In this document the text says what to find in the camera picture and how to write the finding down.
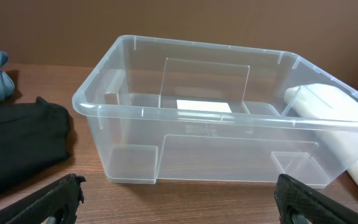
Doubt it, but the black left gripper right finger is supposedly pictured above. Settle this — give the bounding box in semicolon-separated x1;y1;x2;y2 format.
274;174;358;224

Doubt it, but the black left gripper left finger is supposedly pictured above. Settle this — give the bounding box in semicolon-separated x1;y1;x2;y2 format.
0;174;86;224

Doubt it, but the black garment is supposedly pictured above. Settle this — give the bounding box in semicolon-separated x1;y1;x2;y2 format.
0;97;70;194

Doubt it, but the cream garment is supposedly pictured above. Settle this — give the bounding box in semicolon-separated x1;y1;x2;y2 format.
284;83;358;185

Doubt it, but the clear plastic storage container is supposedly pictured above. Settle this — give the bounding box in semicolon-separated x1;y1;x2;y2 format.
72;35;358;189

